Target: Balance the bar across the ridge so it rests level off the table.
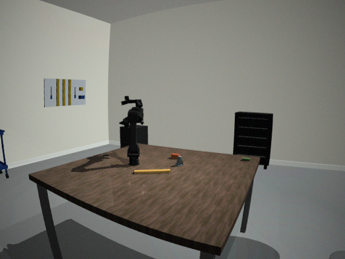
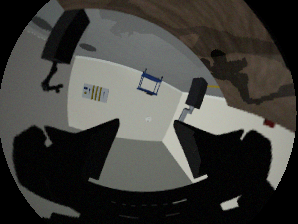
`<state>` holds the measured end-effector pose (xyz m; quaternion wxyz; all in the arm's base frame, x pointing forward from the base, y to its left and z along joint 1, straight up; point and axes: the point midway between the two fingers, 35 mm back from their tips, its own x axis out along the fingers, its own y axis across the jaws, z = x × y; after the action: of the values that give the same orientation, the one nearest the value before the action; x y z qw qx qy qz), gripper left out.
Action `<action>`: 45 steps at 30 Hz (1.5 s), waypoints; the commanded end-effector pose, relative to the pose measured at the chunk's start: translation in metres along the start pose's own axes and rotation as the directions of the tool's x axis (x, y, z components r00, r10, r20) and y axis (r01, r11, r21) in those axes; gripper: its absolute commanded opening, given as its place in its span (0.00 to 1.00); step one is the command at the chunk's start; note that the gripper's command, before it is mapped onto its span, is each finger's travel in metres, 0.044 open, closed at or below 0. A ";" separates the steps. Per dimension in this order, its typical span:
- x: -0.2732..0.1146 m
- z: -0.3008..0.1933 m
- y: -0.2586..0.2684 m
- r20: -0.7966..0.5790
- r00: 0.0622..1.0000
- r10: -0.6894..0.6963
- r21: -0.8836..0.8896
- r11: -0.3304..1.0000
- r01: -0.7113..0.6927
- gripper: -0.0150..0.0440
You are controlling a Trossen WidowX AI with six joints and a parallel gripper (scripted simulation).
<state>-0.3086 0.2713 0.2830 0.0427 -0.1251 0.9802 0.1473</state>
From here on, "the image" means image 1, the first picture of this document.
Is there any orange block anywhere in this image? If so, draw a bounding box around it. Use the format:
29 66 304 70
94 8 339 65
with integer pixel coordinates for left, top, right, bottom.
171 154 180 159

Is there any yellow bar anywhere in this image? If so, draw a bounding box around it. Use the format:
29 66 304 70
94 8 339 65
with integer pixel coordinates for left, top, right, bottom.
134 169 171 174

